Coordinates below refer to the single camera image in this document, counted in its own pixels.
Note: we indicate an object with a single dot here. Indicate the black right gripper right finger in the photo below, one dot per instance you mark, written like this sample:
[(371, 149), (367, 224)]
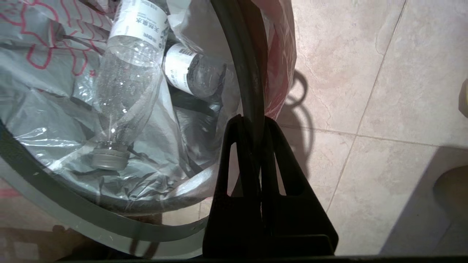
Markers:
[(299, 226)]

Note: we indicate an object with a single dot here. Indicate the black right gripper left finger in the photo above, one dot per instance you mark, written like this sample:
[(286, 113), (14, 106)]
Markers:
[(219, 226)]

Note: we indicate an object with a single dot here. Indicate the used white pink-rimmed trash bag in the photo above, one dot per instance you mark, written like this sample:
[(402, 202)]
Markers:
[(55, 109)]

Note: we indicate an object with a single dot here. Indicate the small clear plastic bottle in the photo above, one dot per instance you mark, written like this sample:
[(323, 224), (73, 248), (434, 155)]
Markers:
[(193, 73)]

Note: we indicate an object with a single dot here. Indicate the large clear plastic bottle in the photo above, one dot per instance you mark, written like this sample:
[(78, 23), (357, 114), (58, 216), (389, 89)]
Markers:
[(124, 80)]

